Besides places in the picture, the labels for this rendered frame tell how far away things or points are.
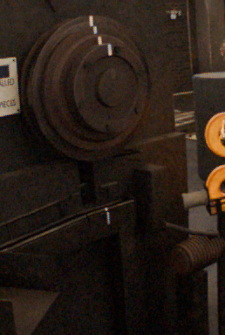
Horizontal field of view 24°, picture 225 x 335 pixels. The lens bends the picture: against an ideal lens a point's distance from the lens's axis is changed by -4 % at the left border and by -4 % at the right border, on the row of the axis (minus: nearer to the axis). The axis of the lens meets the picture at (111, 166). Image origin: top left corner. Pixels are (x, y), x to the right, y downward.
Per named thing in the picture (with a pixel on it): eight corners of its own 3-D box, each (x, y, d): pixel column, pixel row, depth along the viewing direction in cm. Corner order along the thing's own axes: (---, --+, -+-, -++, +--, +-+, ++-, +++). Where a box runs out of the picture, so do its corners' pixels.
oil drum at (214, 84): (183, 176, 472) (177, 74, 450) (226, 162, 507) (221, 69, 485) (233, 188, 426) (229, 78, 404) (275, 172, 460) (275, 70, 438)
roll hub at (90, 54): (69, 139, 163) (62, 48, 156) (141, 124, 179) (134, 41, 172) (79, 141, 158) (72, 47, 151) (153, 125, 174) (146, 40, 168)
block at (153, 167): (135, 229, 203) (131, 166, 197) (151, 222, 207) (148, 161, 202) (154, 235, 195) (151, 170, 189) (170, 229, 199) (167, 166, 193)
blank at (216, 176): (221, 213, 199) (224, 215, 196) (198, 184, 196) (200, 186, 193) (252, 185, 197) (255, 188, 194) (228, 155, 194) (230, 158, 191)
